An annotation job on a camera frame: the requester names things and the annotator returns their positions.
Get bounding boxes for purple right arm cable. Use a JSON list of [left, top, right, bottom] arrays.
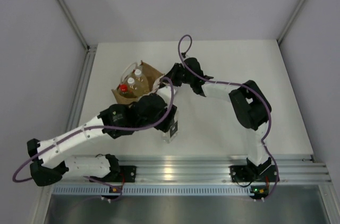
[[177, 35, 280, 203]]

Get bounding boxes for white cap bottle lower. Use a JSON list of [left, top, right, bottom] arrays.
[[127, 77, 144, 97]]

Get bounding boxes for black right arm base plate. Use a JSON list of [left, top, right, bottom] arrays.
[[229, 165, 277, 183]]

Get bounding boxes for white cap bottle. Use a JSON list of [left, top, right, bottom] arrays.
[[127, 77, 144, 97], [133, 69, 149, 88]]

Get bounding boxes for right aluminium corner post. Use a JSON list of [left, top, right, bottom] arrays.
[[276, 0, 308, 46]]

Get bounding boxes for red cap bottle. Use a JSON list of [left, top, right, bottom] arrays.
[[118, 83, 134, 99]]

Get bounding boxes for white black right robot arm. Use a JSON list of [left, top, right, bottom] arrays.
[[166, 58, 278, 183]]

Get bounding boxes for clear bottle dark cap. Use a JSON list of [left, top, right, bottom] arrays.
[[161, 111, 179, 143]]

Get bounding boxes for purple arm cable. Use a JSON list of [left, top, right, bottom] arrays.
[[177, 35, 280, 203], [12, 76, 176, 203]]

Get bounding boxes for aluminium corner post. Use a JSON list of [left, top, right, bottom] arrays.
[[276, 0, 308, 46], [39, 0, 90, 49]]

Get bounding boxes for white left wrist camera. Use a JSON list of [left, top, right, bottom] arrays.
[[156, 85, 172, 105]]

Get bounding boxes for jute watermelon canvas bag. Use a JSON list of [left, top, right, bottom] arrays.
[[112, 61, 172, 104]]

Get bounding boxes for grey slotted cable duct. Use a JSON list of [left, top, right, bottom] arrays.
[[52, 184, 265, 196]]

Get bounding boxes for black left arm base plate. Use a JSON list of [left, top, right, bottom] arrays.
[[90, 166, 137, 183]]

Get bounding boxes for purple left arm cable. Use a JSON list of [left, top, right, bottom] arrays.
[[12, 76, 176, 203]]

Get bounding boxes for white cap bottle upper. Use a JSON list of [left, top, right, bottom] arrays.
[[133, 69, 149, 88]]

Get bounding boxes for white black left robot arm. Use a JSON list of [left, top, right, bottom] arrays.
[[27, 93, 178, 187]]

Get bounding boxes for left aluminium corner post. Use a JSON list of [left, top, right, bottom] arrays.
[[39, 0, 90, 49]]

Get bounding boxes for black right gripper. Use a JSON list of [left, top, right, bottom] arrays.
[[163, 64, 194, 88]]

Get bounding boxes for aluminium front rail frame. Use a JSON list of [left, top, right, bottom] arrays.
[[118, 156, 331, 184]]

